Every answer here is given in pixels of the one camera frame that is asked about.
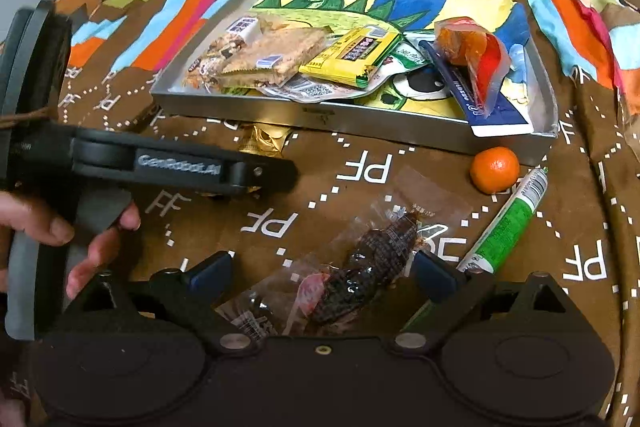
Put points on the dark dried meat clear packet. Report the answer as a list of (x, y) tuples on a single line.
[(380, 247)]

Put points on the colourful printed blanket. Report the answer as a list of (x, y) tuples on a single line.
[(320, 207)]

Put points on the green sausage tube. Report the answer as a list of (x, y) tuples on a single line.
[(505, 222)]

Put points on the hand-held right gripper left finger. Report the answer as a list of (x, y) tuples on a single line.
[(212, 271)]

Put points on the metal tray with dinosaur picture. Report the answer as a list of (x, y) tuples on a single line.
[(350, 127)]

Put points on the yellow snack packet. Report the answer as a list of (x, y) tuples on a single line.
[(345, 57)]

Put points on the tangerine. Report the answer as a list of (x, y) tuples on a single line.
[(495, 169)]

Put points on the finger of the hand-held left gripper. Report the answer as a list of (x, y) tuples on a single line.
[(265, 174)]

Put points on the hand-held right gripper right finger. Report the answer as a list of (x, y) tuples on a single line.
[(432, 276)]

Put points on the orange and red snack packet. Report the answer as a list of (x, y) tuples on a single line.
[(460, 42)]

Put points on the person's left hand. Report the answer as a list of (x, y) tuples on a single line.
[(35, 219)]

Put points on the clear mixed nut bar packet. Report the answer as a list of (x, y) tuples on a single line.
[(220, 52)]

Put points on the brown grain bar packet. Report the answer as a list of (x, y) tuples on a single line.
[(280, 52)]

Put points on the blue and white snack packet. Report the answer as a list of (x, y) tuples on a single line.
[(500, 119)]

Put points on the gold foil wrapper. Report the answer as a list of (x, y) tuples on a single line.
[(265, 142)]

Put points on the white and green snack packet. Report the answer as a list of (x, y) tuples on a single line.
[(407, 57)]

